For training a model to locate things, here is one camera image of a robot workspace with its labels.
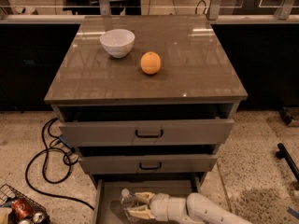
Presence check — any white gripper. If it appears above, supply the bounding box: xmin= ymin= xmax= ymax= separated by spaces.
xmin=127 ymin=192 xmax=170 ymax=221

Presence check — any clear plastic water bottle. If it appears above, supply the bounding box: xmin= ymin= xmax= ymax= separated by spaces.
xmin=120 ymin=189 xmax=139 ymax=222

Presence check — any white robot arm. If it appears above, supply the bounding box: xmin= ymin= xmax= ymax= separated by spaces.
xmin=127 ymin=192 xmax=252 ymax=224

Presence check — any bottom grey drawer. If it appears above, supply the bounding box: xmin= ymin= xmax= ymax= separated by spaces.
xmin=92 ymin=178 xmax=201 ymax=224

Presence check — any grey drawer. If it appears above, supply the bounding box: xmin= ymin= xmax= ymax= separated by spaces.
xmin=92 ymin=178 xmax=201 ymax=224
xmin=79 ymin=154 xmax=217 ymax=175
xmin=59 ymin=118 xmax=234 ymax=147

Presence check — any middle grey drawer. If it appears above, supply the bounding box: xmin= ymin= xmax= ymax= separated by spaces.
xmin=79 ymin=154 xmax=217 ymax=175

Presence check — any top grey drawer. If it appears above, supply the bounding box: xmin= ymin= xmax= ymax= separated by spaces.
xmin=59 ymin=118 xmax=234 ymax=147

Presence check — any grey drawer cabinet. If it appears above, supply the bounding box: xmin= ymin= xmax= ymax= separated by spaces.
xmin=44 ymin=14 xmax=249 ymax=224

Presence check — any silver can top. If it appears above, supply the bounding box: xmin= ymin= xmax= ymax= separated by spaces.
xmin=32 ymin=212 xmax=46 ymax=224

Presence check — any red soda can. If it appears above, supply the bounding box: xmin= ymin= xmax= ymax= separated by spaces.
xmin=11 ymin=198 xmax=34 ymax=221

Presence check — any orange fruit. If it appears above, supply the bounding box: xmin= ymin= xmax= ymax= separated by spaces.
xmin=140 ymin=51 xmax=161 ymax=75

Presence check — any black bar on floor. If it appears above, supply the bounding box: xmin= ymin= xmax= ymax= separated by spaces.
xmin=276 ymin=143 xmax=299 ymax=182

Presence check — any white ceramic bowl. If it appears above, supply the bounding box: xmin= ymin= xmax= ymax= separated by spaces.
xmin=100 ymin=29 xmax=135 ymax=58

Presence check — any black floor cable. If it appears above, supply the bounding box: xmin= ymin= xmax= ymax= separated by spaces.
xmin=24 ymin=118 xmax=95 ymax=212

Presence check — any black wire basket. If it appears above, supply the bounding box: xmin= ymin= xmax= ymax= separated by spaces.
xmin=0 ymin=184 xmax=50 ymax=224

